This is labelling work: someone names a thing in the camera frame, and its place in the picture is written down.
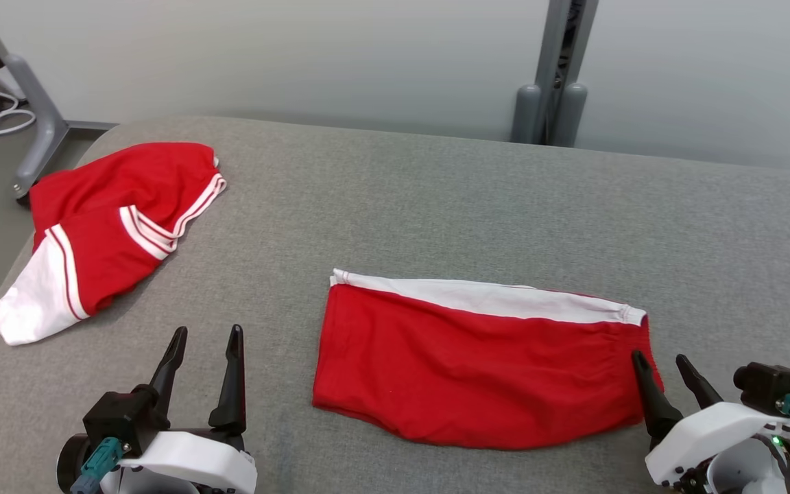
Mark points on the red shorts with white panel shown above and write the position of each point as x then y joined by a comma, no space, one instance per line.
470,370

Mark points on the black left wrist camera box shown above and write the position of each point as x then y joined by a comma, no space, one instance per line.
117,418

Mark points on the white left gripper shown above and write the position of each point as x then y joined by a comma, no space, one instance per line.
196,463

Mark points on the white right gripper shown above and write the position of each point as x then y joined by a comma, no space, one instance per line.
700,436

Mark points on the grey metal table leg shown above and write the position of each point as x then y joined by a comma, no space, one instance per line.
42,116

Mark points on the grey cylinder post foot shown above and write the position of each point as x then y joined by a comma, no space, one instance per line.
527,113
570,116

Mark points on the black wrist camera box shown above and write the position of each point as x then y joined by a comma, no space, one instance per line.
769,387
117,418

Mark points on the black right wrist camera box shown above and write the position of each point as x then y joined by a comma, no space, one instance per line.
769,387

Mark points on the red garment with white stripes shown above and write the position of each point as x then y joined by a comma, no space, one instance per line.
107,178

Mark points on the grey wall post bracket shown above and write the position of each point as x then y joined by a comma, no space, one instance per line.
566,41

